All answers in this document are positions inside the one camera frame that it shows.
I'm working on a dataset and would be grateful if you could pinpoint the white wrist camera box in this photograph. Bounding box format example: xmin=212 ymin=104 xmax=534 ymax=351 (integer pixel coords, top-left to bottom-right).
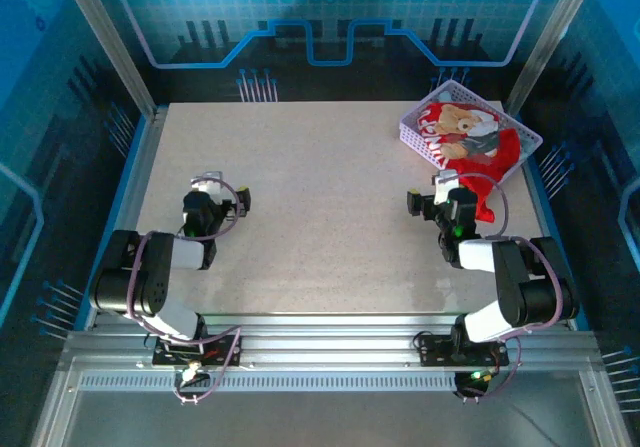
xmin=191 ymin=169 xmax=225 ymax=202
xmin=432 ymin=169 xmax=460 ymax=206

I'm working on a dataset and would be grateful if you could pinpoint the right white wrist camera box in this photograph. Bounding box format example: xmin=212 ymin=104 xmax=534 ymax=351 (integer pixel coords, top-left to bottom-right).
xmin=432 ymin=169 xmax=460 ymax=206

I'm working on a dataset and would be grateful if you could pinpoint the lilac plastic basket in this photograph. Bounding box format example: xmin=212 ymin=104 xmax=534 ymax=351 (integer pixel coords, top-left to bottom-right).
xmin=398 ymin=79 xmax=544 ymax=186

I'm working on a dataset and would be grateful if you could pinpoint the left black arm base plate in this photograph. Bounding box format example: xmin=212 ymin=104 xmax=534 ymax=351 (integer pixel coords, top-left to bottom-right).
xmin=151 ymin=333 xmax=244 ymax=368

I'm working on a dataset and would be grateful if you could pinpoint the white cable connector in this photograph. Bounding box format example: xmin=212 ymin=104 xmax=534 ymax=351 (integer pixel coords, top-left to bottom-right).
xmin=179 ymin=361 xmax=211 ymax=388

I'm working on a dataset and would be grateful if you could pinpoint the right aluminium frame post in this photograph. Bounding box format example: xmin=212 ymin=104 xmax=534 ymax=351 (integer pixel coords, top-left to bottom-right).
xmin=503 ymin=0 xmax=601 ymax=114

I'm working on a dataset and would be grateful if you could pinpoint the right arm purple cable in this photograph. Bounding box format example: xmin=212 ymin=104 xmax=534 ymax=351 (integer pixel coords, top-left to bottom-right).
xmin=447 ymin=171 xmax=564 ymax=404

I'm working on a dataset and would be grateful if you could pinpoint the aluminium frame post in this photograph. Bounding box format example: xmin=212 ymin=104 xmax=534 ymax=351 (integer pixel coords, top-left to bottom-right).
xmin=55 ymin=0 xmax=160 ymax=121
xmin=503 ymin=0 xmax=601 ymax=114

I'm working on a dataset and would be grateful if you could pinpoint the black controller with green light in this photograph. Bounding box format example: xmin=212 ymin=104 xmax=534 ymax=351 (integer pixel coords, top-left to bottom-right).
xmin=453 ymin=369 xmax=494 ymax=399

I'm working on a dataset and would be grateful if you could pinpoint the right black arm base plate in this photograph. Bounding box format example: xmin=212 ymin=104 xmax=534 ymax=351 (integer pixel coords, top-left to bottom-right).
xmin=413 ymin=330 xmax=510 ymax=368

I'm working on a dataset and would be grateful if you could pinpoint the left aluminium frame post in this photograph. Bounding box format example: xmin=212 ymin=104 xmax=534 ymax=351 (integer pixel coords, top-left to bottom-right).
xmin=55 ymin=0 xmax=160 ymax=121

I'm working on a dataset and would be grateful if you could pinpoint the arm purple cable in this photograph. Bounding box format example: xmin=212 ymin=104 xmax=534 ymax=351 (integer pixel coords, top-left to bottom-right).
xmin=124 ymin=176 xmax=246 ymax=406
xmin=447 ymin=171 xmax=564 ymax=404

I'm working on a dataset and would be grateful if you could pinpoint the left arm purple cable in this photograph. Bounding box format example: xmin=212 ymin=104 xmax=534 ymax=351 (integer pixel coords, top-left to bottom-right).
xmin=124 ymin=176 xmax=246 ymax=406

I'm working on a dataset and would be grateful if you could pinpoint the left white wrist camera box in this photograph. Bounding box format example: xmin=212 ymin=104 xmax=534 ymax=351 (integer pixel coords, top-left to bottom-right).
xmin=191 ymin=169 xmax=225 ymax=202

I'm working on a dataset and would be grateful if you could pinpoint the slotted grey cable duct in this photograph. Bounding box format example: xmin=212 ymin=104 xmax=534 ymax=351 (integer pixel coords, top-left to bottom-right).
xmin=78 ymin=372 xmax=594 ymax=393

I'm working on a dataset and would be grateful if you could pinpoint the aluminium frame rail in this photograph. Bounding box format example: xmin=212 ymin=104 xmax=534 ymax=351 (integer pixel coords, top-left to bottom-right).
xmin=59 ymin=314 xmax=601 ymax=368

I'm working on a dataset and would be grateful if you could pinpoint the red bear print t-shirt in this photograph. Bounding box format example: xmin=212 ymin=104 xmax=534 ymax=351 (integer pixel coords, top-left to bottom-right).
xmin=417 ymin=101 xmax=524 ymax=223

